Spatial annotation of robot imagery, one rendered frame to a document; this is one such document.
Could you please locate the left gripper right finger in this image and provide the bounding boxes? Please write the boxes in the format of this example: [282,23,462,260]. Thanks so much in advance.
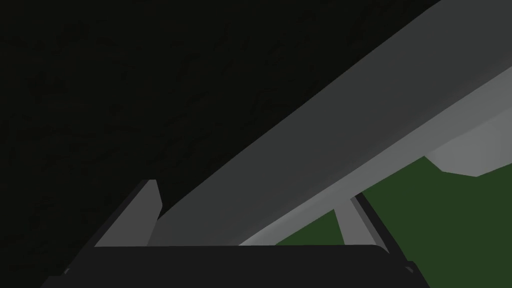
[333,192,391,254]

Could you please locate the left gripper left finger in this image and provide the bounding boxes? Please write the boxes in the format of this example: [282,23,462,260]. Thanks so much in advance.
[93,179,163,248]

